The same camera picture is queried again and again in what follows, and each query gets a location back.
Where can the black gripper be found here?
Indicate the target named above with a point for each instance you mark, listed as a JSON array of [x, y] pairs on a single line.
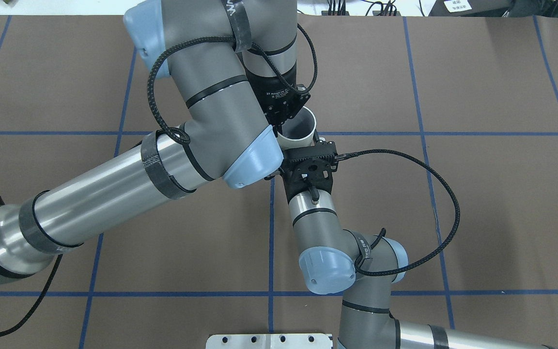
[[275, 97], [322, 144]]

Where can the white mug grey inside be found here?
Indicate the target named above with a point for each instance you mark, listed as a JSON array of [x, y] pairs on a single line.
[[299, 131]]

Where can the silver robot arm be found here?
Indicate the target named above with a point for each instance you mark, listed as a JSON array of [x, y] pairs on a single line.
[[222, 80], [334, 259]]

